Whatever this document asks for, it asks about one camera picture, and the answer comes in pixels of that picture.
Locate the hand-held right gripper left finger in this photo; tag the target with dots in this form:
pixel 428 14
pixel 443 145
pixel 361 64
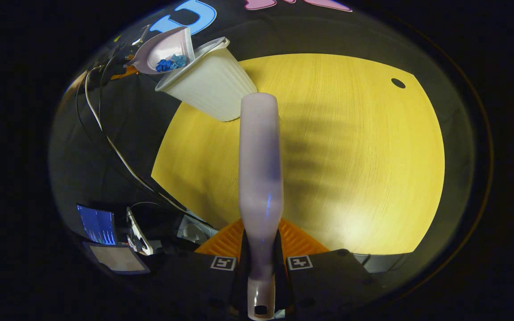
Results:
pixel 194 281

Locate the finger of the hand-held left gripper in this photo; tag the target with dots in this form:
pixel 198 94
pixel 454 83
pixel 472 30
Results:
pixel 125 73

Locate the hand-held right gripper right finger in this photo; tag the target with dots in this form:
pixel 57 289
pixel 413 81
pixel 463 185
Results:
pixel 324 281

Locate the pale pink dustpan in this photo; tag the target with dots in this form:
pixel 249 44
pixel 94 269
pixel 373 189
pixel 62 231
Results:
pixel 167 44

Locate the dark blue paper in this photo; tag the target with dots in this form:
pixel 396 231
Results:
pixel 163 66

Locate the light blue paper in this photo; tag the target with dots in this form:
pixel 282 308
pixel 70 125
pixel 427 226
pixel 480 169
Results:
pixel 179 60

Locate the white ribbed garbage bin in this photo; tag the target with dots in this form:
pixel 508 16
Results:
pixel 212 84

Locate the small pale pink broom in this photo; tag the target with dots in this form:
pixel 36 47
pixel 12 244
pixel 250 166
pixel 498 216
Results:
pixel 260 178

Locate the white and black device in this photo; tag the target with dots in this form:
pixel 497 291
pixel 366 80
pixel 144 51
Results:
pixel 137 234

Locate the open laptop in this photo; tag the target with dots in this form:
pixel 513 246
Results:
pixel 98 225

